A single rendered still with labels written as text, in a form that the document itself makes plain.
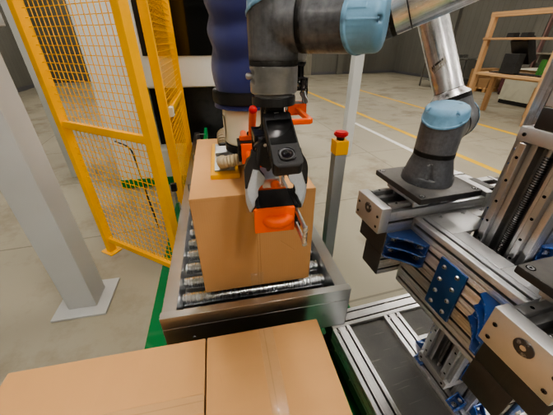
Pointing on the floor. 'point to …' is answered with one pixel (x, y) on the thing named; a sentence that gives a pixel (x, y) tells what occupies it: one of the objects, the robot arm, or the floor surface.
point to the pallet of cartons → (484, 81)
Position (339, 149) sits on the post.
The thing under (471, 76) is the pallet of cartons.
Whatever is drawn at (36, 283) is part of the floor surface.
